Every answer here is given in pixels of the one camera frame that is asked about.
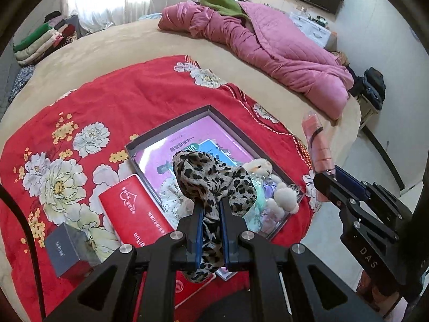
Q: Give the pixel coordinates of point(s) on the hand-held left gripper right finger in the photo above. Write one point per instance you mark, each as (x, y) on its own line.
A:
(225, 232)

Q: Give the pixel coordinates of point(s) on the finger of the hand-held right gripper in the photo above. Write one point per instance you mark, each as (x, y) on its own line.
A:
(335, 187)
(350, 177)

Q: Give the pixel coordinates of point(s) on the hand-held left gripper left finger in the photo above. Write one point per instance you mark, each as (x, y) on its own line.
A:
(199, 229)

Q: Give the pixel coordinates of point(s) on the white speckled scrunchie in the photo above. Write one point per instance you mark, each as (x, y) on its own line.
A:
(172, 191)

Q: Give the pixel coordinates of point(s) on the pink striped fabric pack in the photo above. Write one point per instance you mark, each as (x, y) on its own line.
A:
(316, 144)

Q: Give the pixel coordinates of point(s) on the leopard print scarf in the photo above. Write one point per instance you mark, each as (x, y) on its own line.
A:
(214, 181)

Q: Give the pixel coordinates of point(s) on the teddy bear purple dress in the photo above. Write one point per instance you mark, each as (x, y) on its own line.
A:
(256, 167)

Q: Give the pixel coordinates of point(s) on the grey tray box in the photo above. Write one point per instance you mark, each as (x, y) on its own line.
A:
(161, 134)

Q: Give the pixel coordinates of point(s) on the beige stool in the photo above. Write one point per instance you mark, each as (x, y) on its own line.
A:
(367, 112)

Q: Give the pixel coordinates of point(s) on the red tissue pack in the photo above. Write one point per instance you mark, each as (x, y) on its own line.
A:
(134, 201)

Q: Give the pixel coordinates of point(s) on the black bag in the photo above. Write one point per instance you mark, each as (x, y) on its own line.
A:
(372, 84)

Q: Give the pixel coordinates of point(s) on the pink book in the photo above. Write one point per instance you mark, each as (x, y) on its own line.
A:
(201, 130)

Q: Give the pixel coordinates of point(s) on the dark small box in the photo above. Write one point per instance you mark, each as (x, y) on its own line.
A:
(67, 255)

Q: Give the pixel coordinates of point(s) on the pink quilt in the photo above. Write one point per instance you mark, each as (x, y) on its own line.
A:
(285, 47)

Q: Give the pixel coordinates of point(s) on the red floral blanket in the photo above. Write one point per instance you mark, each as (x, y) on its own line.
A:
(134, 90)

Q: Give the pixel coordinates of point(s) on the white cabinet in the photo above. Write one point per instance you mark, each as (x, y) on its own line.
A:
(310, 28)

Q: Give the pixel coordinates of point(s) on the beige bed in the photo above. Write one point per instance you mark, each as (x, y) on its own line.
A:
(134, 37)

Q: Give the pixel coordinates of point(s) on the green cloth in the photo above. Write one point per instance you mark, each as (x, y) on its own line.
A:
(224, 5)

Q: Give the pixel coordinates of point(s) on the dark floral cloth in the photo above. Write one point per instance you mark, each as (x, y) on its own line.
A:
(21, 78)

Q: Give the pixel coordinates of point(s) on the white curtain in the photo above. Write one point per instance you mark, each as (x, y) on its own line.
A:
(117, 0)

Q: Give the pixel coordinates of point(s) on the stack of folded clothes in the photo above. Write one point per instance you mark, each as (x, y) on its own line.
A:
(37, 43)

